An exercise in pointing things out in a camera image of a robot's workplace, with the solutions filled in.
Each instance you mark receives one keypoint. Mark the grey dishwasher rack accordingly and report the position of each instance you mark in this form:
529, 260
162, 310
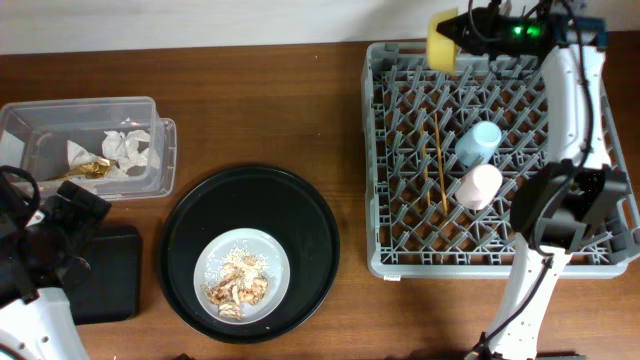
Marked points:
406, 238

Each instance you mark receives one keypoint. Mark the clear plastic bin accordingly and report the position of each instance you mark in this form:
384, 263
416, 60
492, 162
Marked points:
34, 137

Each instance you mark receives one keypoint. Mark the food scraps with rice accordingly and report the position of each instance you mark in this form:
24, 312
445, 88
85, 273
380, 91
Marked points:
239, 279

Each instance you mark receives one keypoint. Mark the yellow bowl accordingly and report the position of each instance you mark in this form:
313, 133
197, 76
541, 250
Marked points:
441, 51

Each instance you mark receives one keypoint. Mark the pink cup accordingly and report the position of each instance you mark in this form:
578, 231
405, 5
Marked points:
479, 187

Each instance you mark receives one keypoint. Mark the grey plate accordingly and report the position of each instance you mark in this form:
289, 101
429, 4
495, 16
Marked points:
257, 242

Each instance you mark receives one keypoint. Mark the round black tray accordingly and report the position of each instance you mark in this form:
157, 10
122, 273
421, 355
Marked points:
265, 198

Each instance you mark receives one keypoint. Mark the gold snack wrapper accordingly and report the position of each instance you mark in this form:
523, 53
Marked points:
87, 171

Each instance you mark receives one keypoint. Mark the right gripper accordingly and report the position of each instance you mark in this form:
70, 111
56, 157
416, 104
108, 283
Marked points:
482, 39

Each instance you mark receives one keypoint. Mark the black rectangular bin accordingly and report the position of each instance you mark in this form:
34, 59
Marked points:
103, 285

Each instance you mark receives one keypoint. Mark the blue cup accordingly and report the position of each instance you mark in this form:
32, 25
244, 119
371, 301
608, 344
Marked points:
478, 144

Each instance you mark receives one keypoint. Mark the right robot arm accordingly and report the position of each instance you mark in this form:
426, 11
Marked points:
557, 210

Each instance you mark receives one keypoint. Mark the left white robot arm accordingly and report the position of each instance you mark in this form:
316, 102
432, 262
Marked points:
40, 243

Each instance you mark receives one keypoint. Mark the wooden chopstick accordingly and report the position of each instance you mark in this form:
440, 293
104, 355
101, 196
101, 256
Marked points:
440, 165
426, 160

